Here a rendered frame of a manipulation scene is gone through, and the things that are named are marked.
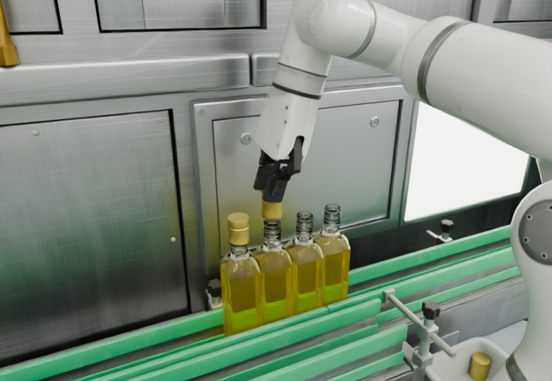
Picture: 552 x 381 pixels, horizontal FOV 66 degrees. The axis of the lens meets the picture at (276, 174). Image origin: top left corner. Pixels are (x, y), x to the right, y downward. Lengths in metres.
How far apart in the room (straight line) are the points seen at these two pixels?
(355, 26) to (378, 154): 0.45
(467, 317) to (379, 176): 0.36
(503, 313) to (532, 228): 0.85
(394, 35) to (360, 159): 0.39
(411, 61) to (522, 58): 0.10
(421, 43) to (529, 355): 0.27
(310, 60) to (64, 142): 0.41
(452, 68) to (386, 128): 0.53
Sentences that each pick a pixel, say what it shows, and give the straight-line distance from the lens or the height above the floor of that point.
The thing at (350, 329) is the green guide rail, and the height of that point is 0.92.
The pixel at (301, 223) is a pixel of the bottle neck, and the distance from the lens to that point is 0.71.
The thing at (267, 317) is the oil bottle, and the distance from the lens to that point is 0.77.
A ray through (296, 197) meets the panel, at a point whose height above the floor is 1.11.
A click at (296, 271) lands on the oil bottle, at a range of 0.73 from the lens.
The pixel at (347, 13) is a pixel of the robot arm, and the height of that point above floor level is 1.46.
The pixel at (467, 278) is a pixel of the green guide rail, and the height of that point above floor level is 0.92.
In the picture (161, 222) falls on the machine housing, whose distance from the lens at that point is 0.82.
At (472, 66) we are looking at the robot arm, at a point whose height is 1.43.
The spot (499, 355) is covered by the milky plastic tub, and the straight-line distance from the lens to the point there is 1.00.
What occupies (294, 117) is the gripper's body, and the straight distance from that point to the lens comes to 0.59.
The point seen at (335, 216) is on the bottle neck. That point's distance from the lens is 0.74.
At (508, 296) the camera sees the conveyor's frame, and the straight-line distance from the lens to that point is 1.14.
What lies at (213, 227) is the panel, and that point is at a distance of 0.80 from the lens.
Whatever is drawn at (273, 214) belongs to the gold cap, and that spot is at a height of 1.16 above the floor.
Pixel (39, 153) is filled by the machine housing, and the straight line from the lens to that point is 0.76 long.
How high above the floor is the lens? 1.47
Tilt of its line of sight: 22 degrees down
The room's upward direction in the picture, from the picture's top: straight up
